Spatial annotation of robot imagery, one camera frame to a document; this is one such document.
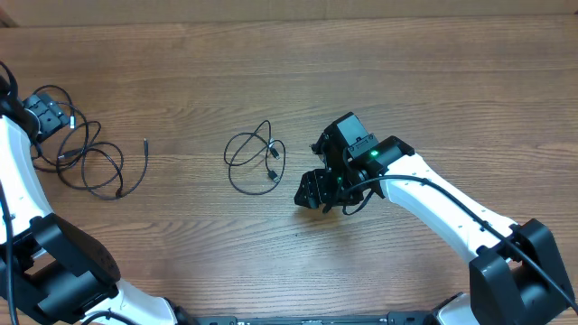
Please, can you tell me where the black USB cable thick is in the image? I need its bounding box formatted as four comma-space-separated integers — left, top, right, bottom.
29, 84, 126, 200

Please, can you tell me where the black USB cable thin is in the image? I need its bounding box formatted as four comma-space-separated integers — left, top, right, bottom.
223, 119, 287, 196

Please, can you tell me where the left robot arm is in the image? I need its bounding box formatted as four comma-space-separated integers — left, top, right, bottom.
1, 71, 195, 324

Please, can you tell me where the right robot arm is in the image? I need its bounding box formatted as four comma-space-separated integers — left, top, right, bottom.
294, 112, 577, 324

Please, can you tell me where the cardboard wall panel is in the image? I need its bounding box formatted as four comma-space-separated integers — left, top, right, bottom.
1, 0, 577, 27

